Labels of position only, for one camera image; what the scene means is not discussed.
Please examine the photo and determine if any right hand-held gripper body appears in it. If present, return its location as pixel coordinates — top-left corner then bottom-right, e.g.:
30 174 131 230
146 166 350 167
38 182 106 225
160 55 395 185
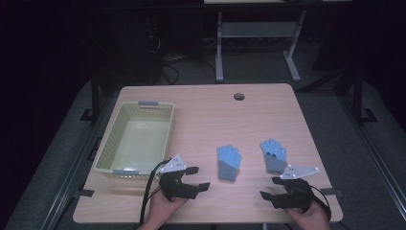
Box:
271 164 321 214

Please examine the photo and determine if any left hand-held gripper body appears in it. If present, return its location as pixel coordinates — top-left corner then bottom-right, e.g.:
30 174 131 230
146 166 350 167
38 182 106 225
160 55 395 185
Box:
158 153 200 201

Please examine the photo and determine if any blue and grey glove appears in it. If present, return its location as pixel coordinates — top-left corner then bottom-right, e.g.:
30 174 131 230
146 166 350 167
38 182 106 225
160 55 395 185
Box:
216 145 243 183
259 138 288 174

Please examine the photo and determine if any pale yellow plastic basket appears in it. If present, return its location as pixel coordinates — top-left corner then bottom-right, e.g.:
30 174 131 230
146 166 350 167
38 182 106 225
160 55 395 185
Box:
93 101 175 180

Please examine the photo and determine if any person's left hand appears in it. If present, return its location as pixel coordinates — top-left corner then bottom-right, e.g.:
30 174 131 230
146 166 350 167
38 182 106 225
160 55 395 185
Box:
148 191 190 230

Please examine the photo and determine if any person's right hand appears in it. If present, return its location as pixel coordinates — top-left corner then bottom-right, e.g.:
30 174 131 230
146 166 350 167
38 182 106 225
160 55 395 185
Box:
283 199 332 230

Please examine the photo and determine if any black tape tab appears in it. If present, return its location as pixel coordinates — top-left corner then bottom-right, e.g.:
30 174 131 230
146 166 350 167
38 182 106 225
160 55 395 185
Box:
74 189 96 198
320 188 344 197

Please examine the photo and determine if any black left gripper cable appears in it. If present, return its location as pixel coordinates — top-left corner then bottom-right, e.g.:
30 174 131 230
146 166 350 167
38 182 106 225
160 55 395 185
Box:
139 158 172 226

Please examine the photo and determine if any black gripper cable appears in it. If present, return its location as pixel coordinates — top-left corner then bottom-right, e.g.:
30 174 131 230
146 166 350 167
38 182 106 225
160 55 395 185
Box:
139 158 172 226
308 184 333 222

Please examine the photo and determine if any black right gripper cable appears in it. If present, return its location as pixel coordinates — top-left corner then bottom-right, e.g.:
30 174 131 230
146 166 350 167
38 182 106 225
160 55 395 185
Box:
308 184 333 222

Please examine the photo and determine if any floor cables bundle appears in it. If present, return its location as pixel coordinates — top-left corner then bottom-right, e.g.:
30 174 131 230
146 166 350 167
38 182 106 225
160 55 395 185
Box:
145 34 218 85

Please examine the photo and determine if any black metal post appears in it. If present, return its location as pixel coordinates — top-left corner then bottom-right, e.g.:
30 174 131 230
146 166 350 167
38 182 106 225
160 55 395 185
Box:
79 71 102 123
352 68 378 125

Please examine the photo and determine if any white metal desk frame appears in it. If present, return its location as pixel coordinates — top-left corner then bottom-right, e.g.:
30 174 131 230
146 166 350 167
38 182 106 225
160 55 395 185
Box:
214 10 308 83

